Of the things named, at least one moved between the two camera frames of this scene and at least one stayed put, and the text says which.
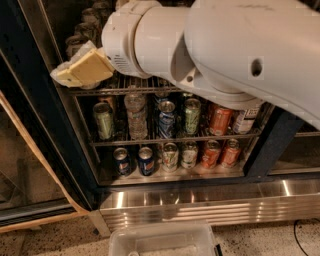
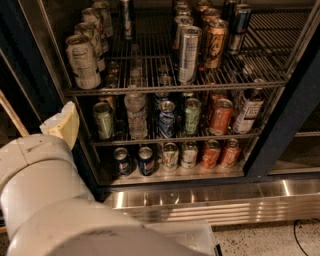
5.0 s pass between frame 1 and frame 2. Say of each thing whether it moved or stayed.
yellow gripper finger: moved
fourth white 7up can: stayed
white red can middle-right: stayed
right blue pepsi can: stayed
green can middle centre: stayed
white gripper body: moved
